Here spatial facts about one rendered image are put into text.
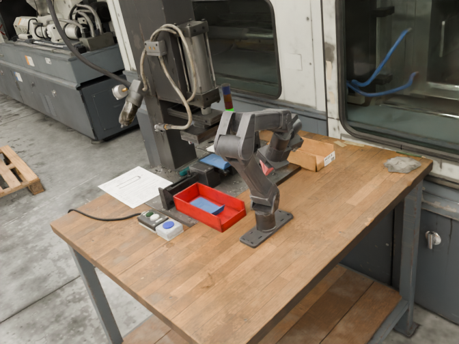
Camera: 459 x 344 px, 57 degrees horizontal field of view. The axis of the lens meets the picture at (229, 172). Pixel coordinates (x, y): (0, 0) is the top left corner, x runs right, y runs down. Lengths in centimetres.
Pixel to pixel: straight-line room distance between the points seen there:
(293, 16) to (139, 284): 134
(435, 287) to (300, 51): 123
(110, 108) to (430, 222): 361
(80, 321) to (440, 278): 188
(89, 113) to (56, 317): 251
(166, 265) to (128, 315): 125
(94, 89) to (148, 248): 340
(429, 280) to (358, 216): 80
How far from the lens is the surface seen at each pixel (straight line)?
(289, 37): 209
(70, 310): 278
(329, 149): 177
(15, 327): 287
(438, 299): 223
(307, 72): 206
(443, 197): 190
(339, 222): 142
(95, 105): 472
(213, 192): 156
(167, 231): 144
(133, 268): 139
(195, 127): 163
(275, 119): 128
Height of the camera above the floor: 174
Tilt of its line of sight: 28 degrees down
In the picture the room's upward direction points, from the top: 10 degrees counter-clockwise
